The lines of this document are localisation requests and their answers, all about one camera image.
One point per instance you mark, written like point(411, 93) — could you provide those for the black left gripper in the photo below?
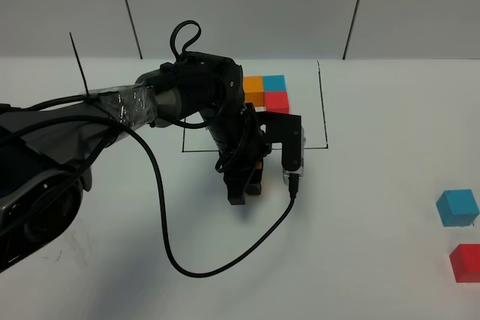
point(240, 144)

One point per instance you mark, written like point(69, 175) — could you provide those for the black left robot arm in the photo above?
point(47, 150)

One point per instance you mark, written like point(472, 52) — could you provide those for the red template block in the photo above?
point(277, 101)

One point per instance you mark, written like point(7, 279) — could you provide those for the orange template block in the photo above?
point(253, 90)

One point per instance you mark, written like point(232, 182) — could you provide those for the blue template block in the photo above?
point(274, 83)

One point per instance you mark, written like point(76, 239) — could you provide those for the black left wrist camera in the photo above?
point(287, 130)

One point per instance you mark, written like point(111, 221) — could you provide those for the black cable tie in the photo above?
point(82, 73)

